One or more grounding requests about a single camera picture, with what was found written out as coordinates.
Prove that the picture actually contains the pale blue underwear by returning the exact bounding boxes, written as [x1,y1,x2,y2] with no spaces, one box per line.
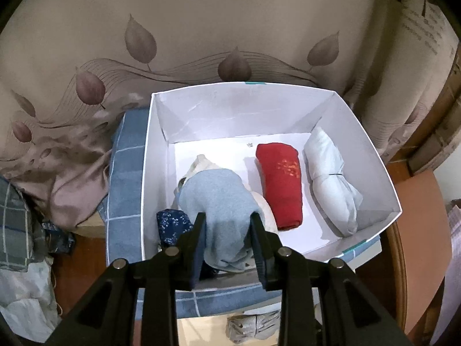
[303,127,364,238]

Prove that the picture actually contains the navy floral underwear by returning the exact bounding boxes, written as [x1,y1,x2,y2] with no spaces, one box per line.
[156,209,217,282]

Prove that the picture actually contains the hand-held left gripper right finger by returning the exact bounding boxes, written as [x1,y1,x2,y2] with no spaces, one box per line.
[250,211,415,346]

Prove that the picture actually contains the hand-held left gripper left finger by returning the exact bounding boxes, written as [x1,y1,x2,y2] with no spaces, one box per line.
[45,212,207,346]

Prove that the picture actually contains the light blue plain underwear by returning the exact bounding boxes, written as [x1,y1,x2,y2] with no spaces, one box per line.
[177,168,262,272]

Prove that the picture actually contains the beige leaf-print curtain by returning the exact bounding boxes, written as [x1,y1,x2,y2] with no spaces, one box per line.
[0,0,461,229]

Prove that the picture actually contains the crumpled white cloth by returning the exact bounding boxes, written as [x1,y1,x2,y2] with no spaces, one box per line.
[0,259,62,343]

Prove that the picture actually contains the grey folded cloth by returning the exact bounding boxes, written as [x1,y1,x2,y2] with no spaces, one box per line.
[226,310,281,344]

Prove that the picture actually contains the blue checked cloth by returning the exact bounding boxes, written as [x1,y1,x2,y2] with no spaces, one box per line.
[97,107,318,319]

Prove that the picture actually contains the white cardboard box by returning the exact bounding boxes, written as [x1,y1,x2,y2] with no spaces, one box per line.
[141,81,402,291]

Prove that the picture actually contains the red underwear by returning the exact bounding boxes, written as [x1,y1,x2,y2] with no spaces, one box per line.
[256,143,304,230]

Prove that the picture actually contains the stack of papers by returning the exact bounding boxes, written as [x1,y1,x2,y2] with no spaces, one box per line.
[430,199,461,345]

